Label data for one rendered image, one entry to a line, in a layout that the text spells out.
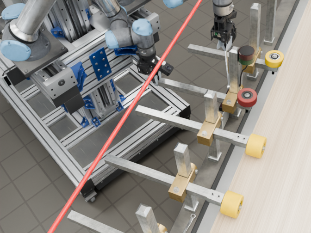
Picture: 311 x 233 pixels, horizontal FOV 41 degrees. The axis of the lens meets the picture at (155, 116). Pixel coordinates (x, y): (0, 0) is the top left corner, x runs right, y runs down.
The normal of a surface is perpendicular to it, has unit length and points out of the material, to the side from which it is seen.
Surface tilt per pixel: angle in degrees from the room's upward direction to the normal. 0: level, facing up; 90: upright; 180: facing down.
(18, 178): 0
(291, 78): 0
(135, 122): 0
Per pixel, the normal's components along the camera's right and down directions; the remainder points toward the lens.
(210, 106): -0.44, 0.74
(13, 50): 0.02, 0.83
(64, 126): -0.15, -0.62
